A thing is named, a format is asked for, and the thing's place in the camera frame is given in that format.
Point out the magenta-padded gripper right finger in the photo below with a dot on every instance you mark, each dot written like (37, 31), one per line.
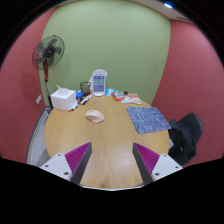
(146, 157)

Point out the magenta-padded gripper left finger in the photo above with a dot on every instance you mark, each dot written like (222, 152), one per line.
(77, 157)

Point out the beige computer mouse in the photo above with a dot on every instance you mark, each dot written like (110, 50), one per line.
(95, 116)

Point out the blue patterned mouse pad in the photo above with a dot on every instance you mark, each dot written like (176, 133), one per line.
(148, 119)

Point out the white marker with red cap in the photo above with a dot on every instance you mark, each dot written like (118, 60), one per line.
(86, 99)
(72, 108)

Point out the black office chair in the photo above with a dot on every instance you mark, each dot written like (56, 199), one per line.
(193, 124)

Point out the white snack packet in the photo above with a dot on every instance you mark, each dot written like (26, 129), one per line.
(128, 100)

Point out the white tissue box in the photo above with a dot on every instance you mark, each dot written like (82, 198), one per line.
(62, 99)

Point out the blue whiteboard eraser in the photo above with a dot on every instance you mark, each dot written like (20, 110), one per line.
(79, 95)

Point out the orange snack packet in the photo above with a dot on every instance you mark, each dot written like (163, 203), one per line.
(118, 96)

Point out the black mesh pen cup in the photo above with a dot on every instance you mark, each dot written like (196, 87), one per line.
(85, 88)

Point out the blue snack packet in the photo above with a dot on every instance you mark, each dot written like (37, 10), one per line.
(110, 91)

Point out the red standing fan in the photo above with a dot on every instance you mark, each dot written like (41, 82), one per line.
(49, 51)

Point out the ceiling light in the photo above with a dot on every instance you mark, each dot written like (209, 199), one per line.
(168, 5)

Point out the white wall socket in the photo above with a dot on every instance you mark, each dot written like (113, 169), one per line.
(38, 99)

